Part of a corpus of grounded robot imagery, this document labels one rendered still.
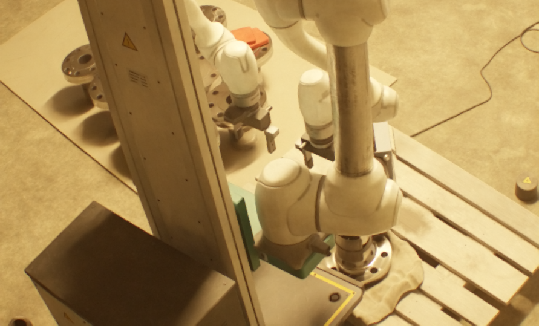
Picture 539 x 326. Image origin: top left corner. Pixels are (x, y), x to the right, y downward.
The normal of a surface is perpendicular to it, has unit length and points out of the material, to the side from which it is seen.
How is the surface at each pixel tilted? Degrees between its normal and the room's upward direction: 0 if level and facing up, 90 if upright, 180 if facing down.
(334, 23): 86
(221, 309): 90
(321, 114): 92
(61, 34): 0
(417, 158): 0
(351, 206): 77
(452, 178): 0
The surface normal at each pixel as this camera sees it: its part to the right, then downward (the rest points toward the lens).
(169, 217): -0.61, 0.61
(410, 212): -0.15, -0.71
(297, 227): -0.14, 0.76
